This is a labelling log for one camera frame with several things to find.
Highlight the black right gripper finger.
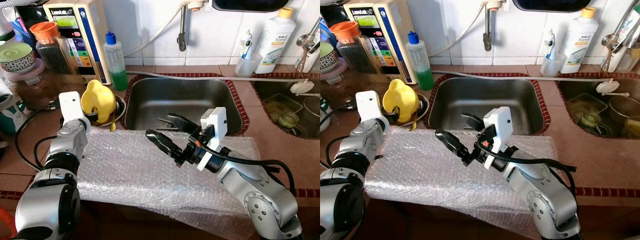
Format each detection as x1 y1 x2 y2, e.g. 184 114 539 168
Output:
461 113 490 134
167 114 201 135
146 130 185 162
435 129 474 162

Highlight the yellow plastic bowl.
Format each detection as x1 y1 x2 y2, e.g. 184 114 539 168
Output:
81 79 118 132
382 78 420 132

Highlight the stainless steel bowl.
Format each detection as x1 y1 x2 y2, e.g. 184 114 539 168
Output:
107 92 127 128
412 92 430 127

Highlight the clear bubble wrap sheet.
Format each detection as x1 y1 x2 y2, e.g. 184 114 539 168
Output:
75 127 263 240
362 127 558 240

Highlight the steel sink basin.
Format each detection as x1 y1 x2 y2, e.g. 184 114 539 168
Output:
252 80 321 140
124 76 243 136
428 76 546 135
557 77 640 140

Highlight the green dish soap bottle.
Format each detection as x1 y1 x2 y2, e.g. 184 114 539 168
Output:
406 31 435 91
103 31 129 92

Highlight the brown powder jar pink lid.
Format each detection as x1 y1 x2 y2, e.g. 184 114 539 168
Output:
2 60 51 111
320 59 351 96

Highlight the teal white mug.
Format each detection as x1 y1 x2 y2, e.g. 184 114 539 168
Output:
0 92 26 135
320 97 332 126

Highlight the steel pot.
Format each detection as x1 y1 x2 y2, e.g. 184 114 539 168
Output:
607 95 640 126
301 96 321 140

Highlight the glass jar orange lid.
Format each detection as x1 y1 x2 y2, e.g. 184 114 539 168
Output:
29 21 73 76
330 21 373 75

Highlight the chrome hanging spray nozzle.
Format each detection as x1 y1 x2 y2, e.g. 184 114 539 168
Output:
177 0 207 52
481 0 508 52

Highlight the beige water ionizer appliance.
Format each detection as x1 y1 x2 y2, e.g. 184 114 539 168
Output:
42 0 113 86
342 0 418 85

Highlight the green lid patterned container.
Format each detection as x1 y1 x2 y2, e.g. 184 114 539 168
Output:
320 41 340 71
0 41 37 73

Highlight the clear plastic cup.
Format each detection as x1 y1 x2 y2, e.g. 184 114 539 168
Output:
235 50 262 77
540 50 567 77

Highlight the small round glass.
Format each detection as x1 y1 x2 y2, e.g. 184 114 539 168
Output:
278 112 301 132
580 111 603 130

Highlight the clear square container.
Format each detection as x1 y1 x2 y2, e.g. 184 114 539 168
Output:
566 92 610 121
263 93 304 123

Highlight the blue plastic item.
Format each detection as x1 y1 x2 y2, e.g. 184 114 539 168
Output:
11 19 38 47
320 19 341 46

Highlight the white detergent bottle yellow cap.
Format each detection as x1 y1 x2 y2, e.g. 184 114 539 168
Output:
559 6 600 75
254 6 297 75

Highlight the orange plastic item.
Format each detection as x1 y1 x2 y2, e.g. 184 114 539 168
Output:
0 207 16 238

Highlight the yellow sponge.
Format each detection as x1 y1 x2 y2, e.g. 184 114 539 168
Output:
622 116 640 139

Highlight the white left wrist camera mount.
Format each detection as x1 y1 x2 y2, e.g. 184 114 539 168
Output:
59 91 83 123
355 91 380 123

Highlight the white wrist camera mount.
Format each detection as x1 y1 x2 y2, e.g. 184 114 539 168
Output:
59 91 83 123
355 91 380 123
196 107 228 172
482 106 513 171

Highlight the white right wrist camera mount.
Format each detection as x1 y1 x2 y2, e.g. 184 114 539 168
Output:
196 107 228 172
482 106 513 171

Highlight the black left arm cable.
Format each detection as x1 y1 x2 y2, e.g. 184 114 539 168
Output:
320 102 358 166
14 102 66 171

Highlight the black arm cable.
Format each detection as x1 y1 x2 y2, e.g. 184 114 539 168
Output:
14 102 66 171
197 132 297 198
482 140 578 198
320 102 358 166

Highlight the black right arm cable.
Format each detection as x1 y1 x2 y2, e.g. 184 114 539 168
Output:
482 140 578 198
197 132 297 198

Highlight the thin white hose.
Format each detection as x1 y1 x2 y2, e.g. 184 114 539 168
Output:
122 4 193 58
429 4 492 57

